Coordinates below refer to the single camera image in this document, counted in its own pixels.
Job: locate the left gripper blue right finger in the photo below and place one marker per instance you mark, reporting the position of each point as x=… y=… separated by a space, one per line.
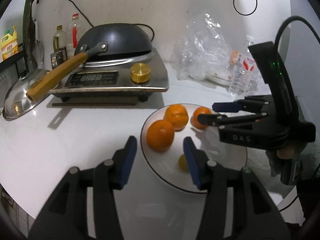
x=255 y=215

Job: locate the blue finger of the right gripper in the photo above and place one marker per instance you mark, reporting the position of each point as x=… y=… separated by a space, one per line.
x=246 y=105
x=218 y=120

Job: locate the brown longan fruit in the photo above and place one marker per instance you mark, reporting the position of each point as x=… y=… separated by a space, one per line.
x=182 y=163

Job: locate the brass cooker knob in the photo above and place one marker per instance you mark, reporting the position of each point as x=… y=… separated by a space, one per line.
x=140 y=73

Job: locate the black shelf rack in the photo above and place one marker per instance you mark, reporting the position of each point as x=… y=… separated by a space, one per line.
x=11 y=70

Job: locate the oil bottle red label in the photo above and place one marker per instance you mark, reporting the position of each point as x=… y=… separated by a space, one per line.
x=75 y=31

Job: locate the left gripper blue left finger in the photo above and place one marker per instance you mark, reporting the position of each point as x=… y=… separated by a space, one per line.
x=64 y=215

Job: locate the yellow detergent bottle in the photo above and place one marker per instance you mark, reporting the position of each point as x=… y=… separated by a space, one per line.
x=9 y=44

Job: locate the steel pot lid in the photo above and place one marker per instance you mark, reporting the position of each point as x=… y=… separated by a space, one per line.
x=16 y=103

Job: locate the wooden wok handle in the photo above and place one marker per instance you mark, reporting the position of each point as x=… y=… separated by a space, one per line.
x=43 y=85

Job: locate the black umbrella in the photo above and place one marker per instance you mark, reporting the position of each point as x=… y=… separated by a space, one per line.
x=28 y=32

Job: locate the black wok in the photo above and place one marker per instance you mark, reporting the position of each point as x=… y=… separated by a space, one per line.
x=123 y=40

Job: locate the steel induction cooker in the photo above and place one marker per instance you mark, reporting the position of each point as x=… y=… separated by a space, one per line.
x=113 y=78

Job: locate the white plate black rim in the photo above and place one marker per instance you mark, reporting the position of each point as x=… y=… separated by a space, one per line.
x=165 y=164

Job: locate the mandarin orange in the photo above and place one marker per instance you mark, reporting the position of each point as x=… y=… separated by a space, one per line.
x=177 y=115
x=160 y=135
x=200 y=110

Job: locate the crumpled clear plastic bag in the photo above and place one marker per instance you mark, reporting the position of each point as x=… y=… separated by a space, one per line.
x=202 y=52

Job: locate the dark sauce bottle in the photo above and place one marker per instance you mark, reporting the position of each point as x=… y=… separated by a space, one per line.
x=60 y=40

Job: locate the clear water bottle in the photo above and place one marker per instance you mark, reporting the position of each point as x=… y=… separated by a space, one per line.
x=245 y=74

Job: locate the person's hand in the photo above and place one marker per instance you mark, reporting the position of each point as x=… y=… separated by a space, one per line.
x=286 y=153

